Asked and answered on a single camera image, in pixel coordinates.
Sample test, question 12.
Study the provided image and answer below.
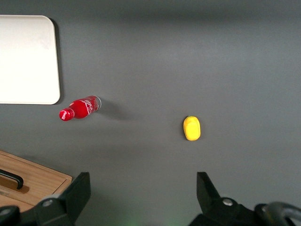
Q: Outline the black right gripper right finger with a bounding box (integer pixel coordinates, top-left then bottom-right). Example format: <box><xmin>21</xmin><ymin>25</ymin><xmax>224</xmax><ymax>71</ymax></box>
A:
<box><xmin>188</xmin><ymin>171</ymin><xmax>259</xmax><ymax>226</ymax></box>

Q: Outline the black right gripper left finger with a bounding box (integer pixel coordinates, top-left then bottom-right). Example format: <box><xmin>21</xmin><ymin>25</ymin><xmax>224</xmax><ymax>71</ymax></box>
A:
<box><xmin>23</xmin><ymin>171</ymin><xmax>91</xmax><ymax>226</ymax></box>

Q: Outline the red coke bottle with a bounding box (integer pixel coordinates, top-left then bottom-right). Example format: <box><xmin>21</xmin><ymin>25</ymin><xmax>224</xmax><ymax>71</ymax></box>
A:
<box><xmin>58</xmin><ymin>95</ymin><xmax>102</xmax><ymax>122</ymax></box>

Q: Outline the beige plastic tray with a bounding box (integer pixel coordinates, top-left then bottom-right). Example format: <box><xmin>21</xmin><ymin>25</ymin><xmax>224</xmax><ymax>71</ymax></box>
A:
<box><xmin>0</xmin><ymin>15</ymin><xmax>61</xmax><ymax>105</ymax></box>

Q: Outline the wooden two-drawer cabinet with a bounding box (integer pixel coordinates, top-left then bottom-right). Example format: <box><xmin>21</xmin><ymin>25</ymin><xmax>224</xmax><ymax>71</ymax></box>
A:
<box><xmin>0</xmin><ymin>150</ymin><xmax>73</xmax><ymax>212</ymax></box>

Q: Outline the yellow lemon toy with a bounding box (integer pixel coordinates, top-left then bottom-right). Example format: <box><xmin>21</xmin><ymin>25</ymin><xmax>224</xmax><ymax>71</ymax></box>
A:
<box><xmin>182</xmin><ymin>115</ymin><xmax>202</xmax><ymax>141</ymax></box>

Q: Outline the black drawer handle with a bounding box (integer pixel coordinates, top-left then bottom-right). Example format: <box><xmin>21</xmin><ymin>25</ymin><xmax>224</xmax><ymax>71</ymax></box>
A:
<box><xmin>0</xmin><ymin>168</ymin><xmax>24</xmax><ymax>190</ymax></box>

